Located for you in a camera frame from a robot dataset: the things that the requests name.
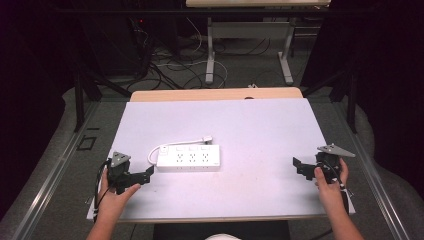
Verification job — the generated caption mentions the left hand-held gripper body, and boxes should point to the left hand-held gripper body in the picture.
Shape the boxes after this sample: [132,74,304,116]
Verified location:
[107,151,135,196]

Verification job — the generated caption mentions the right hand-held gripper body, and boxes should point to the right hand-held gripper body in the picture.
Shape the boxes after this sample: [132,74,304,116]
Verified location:
[313,143,356,185]

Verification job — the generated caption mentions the white power strip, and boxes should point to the white power strip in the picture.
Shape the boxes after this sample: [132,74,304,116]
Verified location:
[155,144,222,173]

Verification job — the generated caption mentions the person's right hand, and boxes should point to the person's right hand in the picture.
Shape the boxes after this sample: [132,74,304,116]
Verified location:
[313,158,350,214]

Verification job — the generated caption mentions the person's left hand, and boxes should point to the person's left hand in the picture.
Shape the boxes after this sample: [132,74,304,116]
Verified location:
[98,168,142,219]

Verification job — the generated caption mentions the black metal stand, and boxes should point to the black metal stand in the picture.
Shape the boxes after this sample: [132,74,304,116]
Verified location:
[72,64,133,133]
[300,66,360,134]

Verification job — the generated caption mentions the dark cloth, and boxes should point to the dark cloth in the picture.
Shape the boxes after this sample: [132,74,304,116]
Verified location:
[152,220,292,240]

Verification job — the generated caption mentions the white table mat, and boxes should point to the white table mat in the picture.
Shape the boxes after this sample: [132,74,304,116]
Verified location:
[86,97,356,222]

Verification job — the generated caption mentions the person's white clothing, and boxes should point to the person's white clothing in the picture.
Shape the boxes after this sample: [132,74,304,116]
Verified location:
[204,233,242,240]

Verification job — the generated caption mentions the dark curtain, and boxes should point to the dark curtain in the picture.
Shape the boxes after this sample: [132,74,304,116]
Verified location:
[0,0,84,221]
[299,0,424,191]

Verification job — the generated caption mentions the black equipment cabinet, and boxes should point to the black equipment cabinet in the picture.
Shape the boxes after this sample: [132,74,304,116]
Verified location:
[79,15,153,78]

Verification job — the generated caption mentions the white desk with grey legs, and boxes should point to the white desk with grey legs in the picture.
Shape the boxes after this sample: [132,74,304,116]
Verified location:
[185,0,332,86]

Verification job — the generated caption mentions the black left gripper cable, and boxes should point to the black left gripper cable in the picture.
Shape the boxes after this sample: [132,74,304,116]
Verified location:
[93,159,116,223]

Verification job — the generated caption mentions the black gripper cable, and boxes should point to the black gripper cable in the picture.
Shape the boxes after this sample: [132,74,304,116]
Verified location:
[321,161,351,216]
[93,159,116,223]

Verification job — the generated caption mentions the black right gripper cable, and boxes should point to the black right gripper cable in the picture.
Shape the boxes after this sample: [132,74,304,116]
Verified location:
[321,161,351,216]

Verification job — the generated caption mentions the aluminium floor rail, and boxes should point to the aluminium floor rail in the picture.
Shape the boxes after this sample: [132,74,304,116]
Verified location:
[11,100,101,240]
[333,99,412,240]

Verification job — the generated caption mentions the black floor cable bundle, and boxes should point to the black floor cable bundle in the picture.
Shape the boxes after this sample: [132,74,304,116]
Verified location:
[128,18,208,92]

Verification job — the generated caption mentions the white floor cable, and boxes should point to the white floor cable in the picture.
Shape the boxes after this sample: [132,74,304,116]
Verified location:
[155,17,230,90]

